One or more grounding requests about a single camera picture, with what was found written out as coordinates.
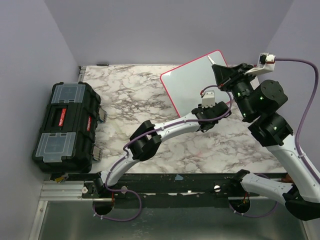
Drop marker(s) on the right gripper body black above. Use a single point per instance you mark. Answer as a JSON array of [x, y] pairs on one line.
[[241, 87]]

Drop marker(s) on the whiteboard marker white barrel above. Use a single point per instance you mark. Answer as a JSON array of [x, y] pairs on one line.
[[212, 62]]

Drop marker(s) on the whiteboard with pink frame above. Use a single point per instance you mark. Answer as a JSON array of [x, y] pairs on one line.
[[183, 84]]

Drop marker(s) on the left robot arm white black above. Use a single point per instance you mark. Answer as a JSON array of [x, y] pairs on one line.
[[146, 140]]

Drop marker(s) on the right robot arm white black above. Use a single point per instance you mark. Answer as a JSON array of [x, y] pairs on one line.
[[258, 107]]

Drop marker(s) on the black toolbox with clear lids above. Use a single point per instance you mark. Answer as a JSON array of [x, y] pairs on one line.
[[67, 136]]

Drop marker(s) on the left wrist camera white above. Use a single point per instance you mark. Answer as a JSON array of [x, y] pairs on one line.
[[208, 99]]

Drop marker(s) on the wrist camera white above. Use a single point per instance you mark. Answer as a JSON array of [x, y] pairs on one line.
[[208, 99], [266, 64]]

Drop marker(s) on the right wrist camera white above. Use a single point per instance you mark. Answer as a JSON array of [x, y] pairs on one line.
[[266, 64]]

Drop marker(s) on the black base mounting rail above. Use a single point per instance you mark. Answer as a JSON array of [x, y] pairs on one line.
[[167, 190]]

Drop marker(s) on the small black object at wall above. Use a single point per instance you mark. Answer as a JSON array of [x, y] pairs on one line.
[[102, 64]]

